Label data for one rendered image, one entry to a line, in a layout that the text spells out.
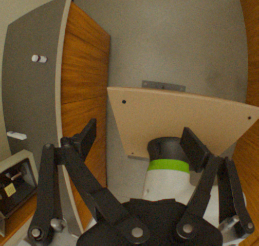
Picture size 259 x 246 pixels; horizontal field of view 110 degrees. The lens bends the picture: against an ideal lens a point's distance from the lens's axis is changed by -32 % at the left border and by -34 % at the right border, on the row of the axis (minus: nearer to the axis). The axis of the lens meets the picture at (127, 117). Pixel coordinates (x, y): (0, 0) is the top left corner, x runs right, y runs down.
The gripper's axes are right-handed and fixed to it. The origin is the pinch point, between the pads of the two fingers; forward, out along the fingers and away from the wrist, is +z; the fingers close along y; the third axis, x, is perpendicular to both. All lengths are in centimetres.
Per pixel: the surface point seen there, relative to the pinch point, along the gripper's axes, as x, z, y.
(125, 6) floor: 92, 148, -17
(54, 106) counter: -12, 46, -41
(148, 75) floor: 5, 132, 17
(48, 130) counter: -27, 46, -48
